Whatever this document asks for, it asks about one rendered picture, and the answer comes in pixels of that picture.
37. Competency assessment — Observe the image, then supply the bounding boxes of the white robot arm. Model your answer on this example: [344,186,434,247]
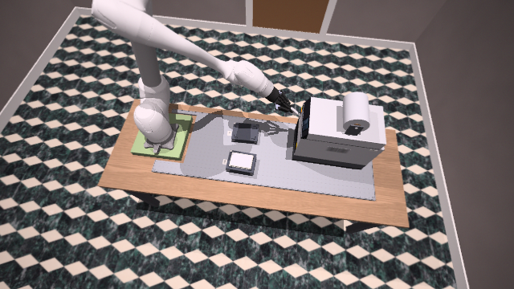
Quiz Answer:
[92,0,274,154]

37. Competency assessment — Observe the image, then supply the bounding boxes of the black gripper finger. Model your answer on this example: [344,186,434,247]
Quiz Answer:
[279,90,298,113]
[275,98,298,116]

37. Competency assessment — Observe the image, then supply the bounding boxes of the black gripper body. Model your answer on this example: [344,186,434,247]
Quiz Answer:
[265,87,281,104]

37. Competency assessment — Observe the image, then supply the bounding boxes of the white cylinder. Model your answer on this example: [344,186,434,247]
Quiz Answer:
[343,92,370,132]

